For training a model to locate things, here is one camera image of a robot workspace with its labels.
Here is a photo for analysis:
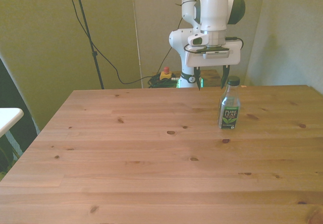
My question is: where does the yellow emergency stop button box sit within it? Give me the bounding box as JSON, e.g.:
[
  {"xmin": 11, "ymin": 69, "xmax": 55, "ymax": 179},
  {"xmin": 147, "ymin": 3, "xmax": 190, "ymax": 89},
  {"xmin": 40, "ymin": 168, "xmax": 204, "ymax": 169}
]
[{"xmin": 160, "ymin": 67, "xmax": 173, "ymax": 81}]

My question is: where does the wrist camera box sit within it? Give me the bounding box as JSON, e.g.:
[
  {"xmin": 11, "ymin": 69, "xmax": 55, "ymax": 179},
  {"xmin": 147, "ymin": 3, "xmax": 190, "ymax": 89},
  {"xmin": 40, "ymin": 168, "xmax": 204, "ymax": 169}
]
[{"xmin": 201, "ymin": 46, "xmax": 231, "ymax": 60}]

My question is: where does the black camera stand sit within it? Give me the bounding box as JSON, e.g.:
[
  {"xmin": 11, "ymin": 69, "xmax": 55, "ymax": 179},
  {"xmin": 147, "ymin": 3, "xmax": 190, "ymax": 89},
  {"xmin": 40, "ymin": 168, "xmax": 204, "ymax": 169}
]
[{"xmin": 64, "ymin": 0, "xmax": 105, "ymax": 90}]

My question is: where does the black coiled cable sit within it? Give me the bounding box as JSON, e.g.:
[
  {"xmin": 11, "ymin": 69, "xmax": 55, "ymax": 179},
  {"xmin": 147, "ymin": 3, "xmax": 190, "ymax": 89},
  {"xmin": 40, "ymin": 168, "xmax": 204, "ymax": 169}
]
[{"xmin": 147, "ymin": 74, "xmax": 180, "ymax": 89}]

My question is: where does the clear Pure Leaf tea bottle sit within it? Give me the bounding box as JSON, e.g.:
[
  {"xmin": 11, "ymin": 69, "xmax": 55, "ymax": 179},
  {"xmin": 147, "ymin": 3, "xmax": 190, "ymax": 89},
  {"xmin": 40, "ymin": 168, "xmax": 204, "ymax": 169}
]
[{"xmin": 218, "ymin": 76, "xmax": 241, "ymax": 130}]

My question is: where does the black hanging cable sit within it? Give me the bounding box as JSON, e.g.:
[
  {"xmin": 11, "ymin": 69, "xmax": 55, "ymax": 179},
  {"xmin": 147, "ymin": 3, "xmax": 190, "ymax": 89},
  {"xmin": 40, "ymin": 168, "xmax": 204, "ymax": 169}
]
[{"xmin": 65, "ymin": 0, "xmax": 183, "ymax": 85}]

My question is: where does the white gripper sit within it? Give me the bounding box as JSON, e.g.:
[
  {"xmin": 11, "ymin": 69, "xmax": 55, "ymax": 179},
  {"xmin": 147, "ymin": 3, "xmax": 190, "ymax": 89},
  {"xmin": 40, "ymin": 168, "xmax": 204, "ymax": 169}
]
[{"xmin": 185, "ymin": 40, "xmax": 241, "ymax": 91}]

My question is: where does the white table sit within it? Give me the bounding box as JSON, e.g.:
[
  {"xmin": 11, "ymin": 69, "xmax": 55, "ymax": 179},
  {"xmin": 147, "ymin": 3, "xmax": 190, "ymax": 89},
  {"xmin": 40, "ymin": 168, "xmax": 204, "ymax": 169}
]
[{"xmin": 0, "ymin": 107, "xmax": 25, "ymax": 138}]

